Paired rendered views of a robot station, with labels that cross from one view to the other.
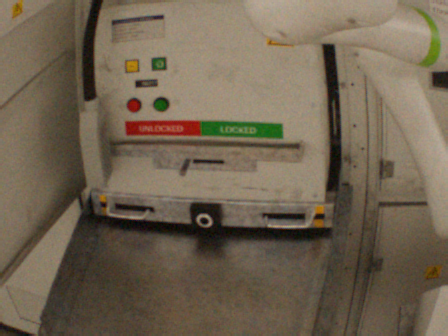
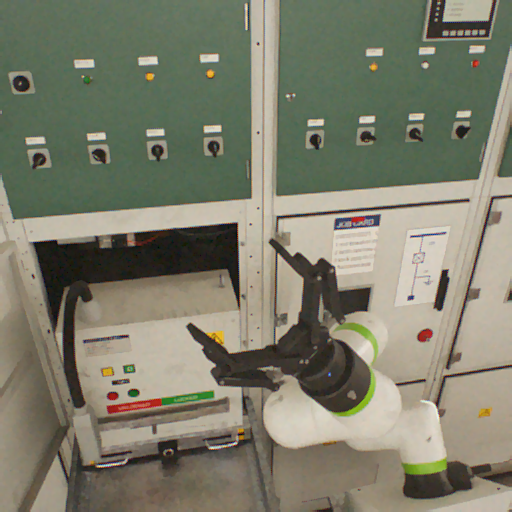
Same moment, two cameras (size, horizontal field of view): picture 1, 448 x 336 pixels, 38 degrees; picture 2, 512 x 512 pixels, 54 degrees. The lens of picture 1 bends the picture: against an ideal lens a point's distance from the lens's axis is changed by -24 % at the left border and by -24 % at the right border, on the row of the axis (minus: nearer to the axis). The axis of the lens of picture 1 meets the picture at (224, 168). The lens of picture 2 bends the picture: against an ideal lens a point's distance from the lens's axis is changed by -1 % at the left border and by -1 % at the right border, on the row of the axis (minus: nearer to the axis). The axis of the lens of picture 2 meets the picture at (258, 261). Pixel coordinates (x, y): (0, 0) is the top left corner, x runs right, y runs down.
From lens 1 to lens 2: 54 cm
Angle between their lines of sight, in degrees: 20
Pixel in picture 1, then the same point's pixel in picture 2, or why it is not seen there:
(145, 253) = (132, 488)
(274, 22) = (296, 443)
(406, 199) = not seen: hidden behind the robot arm
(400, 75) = not seen: hidden behind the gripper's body
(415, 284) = (315, 450)
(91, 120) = (85, 421)
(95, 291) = not seen: outside the picture
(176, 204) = (147, 445)
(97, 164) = (93, 446)
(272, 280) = (225, 491)
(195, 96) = (157, 385)
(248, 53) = (192, 354)
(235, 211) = (186, 441)
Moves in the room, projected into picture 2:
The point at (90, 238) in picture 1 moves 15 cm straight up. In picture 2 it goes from (83, 490) to (73, 459)
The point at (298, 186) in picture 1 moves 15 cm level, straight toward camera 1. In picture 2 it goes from (224, 420) to (237, 457)
